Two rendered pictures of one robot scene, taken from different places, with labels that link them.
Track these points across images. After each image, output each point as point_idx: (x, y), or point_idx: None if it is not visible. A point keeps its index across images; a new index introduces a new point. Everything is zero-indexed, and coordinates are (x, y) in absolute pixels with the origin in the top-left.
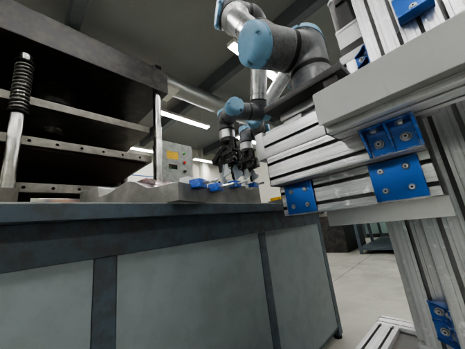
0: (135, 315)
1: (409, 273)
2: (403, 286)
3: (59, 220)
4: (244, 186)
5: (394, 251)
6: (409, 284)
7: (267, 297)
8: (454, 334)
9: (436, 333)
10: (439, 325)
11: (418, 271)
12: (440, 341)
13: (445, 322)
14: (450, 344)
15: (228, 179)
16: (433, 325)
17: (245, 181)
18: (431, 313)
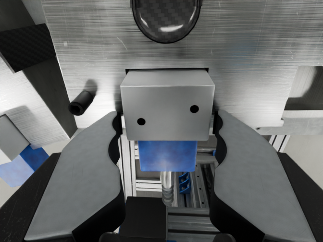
0: None
1: (193, 197)
2: (197, 184)
3: None
4: (272, 126)
5: (200, 205)
6: (193, 188)
7: None
8: (179, 183)
9: (189, 172)
10: (188, 178)
11: (193, 201)
12: (186, 172)
13: (186, 183)
14: (182, 175)
15: (144, 139)
16: (190, 175)
17: (163, 196)
18: (189, 181)
